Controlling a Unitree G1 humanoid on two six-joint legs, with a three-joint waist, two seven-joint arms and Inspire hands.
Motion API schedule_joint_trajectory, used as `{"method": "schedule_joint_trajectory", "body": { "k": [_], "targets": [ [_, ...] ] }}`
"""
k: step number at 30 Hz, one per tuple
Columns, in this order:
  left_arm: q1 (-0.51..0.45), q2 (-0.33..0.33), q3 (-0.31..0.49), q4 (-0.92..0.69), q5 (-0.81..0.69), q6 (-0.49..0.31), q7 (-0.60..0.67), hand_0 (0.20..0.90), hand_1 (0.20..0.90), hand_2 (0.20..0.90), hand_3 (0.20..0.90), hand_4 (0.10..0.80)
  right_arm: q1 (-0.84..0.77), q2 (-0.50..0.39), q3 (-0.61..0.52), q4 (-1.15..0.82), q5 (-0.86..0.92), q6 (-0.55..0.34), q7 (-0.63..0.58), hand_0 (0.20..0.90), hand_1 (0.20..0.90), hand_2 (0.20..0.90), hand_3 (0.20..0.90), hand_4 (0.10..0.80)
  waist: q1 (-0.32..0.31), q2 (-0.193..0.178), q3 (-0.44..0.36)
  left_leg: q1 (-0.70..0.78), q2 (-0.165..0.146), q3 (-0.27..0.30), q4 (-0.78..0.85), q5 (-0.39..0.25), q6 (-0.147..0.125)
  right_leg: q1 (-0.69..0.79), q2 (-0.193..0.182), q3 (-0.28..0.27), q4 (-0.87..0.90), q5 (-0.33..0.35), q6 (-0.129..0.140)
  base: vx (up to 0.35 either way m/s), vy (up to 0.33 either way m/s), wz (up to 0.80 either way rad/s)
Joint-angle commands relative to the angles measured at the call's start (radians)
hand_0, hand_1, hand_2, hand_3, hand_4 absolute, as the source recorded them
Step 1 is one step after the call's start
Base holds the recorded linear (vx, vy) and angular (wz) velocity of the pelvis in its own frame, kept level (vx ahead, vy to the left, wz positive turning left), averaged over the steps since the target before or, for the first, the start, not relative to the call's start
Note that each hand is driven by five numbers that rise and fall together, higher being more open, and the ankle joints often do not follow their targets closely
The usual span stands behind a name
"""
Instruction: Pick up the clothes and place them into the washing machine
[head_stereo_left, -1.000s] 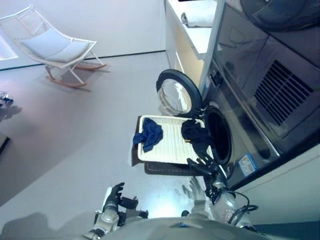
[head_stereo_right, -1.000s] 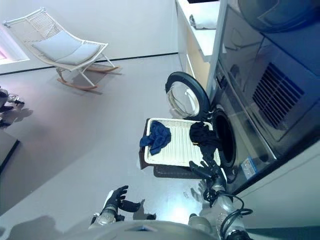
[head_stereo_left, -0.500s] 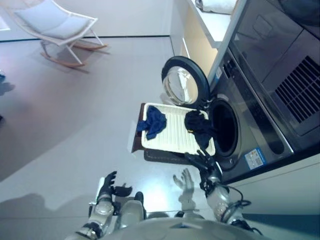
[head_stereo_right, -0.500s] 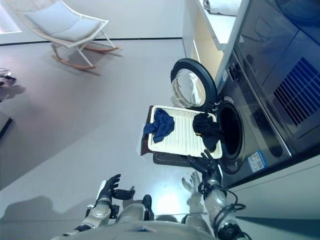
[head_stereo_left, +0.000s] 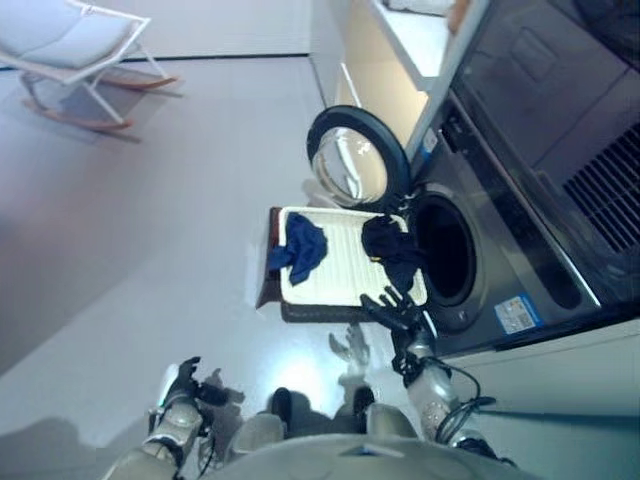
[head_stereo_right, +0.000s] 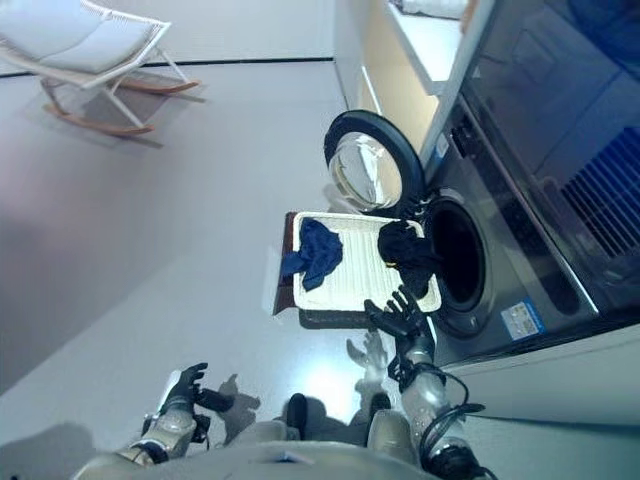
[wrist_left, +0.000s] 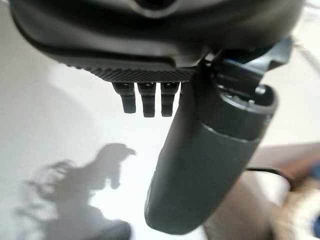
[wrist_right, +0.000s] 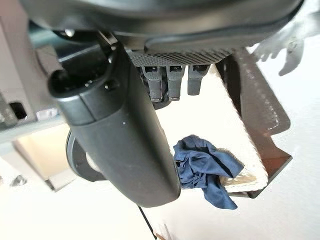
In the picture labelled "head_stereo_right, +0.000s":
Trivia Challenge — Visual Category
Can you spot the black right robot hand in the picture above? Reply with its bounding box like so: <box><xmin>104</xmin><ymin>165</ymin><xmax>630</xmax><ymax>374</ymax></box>
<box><xmin>363</xmin><ymin>288</ymin><xmax>426</xmax><ymax>346</ymax></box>

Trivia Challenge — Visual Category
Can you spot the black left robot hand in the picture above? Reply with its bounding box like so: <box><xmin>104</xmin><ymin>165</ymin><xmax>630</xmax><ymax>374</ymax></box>
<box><xmin>167</xmin><ymin>362</ymin><xmax>236</xmax><ymax>414</ymax></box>

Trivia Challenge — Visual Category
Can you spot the black garment with yellow tag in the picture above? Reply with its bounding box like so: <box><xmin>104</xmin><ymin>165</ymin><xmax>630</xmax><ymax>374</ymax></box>
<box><xmin>377</xmin><ymin>219</ymin><xmax>446</xmax><ymax>301</ymax></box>

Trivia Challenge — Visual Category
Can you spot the blue garment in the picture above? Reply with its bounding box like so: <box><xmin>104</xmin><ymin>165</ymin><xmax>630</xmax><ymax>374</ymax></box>
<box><xmin>279</xmin><ymin>218</ymin><xmax>345</xmax><ymax>294</ymax></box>

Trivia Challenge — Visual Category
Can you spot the round glass washing machine door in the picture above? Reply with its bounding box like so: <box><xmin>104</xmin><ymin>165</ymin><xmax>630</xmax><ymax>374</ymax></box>
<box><xmin>322</xmin><ymin>109</ymin><xmax>426</xmax><ymax>210</ymax></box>

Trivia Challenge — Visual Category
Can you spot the white wicker laundry basket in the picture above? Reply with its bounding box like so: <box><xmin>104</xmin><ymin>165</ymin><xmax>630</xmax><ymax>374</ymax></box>
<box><xmin>292</xmin><ymin>210</ymin><xmax>444</xmax><ymax>314</ymax></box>

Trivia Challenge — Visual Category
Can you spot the silver robot torso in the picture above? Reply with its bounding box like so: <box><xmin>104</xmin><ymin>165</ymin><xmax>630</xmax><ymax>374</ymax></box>
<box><xmin>74</xmin><ymin>419</ymin><xmax>426</xmax><ymax>480</ymax></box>

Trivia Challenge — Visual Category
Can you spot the dark brown stool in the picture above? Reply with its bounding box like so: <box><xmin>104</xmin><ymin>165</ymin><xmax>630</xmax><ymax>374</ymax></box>
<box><xmin>272</xmin><ymin>210</ymin><xmax>401</xmax><ymax>331</ymax></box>

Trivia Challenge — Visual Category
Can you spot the white counter cabinet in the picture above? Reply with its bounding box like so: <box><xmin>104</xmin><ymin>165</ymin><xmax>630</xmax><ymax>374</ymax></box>
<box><xmin>333</xmin><ymin>0</ymin><xmax>464</xmax><ymax>151</ymax></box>

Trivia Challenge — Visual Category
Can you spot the dark grey dryer with vent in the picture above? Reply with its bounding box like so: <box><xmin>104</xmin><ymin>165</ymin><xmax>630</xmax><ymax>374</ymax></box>
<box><xmin>459</xmin><ymin>0</ymin><xmax>640</xmax><ymax>311</ymax></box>

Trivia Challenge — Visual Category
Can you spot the white folded cloth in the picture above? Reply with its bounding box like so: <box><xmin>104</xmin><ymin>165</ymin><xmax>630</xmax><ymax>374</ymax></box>
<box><xmin>399</xmin><ymin>0</ymin><xmax>471</xmax><ymax>21</ymax></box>

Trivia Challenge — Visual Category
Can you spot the white rocking chair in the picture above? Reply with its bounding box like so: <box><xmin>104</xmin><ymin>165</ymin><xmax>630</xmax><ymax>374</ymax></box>
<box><xmin>0</xmin><ymin>0</ymin><xmax>201</xmax><ymax>137</ymax></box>

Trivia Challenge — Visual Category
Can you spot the light grey chair cushion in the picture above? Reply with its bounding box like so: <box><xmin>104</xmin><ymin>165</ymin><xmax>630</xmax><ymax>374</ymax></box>
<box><xmin>0</xmin><ymin>0</ymin><xmax>151</xmax><ymax>74</ymax></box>

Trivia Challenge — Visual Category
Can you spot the white appliance enclosure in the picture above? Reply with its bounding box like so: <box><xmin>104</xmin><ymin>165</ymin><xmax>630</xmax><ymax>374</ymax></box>
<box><xmin>424</xmin><ymin>0</ymin><xmax>640</xmax><ymax>480</ymax></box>

